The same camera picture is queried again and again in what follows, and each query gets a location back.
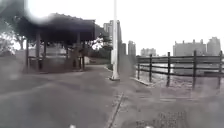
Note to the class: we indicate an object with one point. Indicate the white lamp pole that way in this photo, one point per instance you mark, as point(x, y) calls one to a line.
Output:
point(115, 40)

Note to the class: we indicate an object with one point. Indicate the narrow grey high-rise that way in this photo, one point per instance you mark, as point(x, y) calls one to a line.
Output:
point(131, 48)

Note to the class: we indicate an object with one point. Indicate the low pale building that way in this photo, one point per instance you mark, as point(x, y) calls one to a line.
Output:
point(148, 52)

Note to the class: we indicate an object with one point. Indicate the dark roofed shelter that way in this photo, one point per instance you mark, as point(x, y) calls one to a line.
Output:
point(60, 28)

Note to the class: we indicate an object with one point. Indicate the pale water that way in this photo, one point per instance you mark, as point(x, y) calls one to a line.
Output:
point(181, 66)

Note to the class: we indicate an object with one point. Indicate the robot's own part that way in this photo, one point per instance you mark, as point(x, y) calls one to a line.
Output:
point(148, 127)
point(72, 126)

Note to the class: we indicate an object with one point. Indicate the wide grey building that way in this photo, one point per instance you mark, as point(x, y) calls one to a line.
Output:
point(189, 48)

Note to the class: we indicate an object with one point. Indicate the dark wooden fence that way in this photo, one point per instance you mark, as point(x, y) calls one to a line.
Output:
point(194, 66)

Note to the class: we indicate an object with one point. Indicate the grey tower building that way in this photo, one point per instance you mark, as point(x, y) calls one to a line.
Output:
point(213, 46)

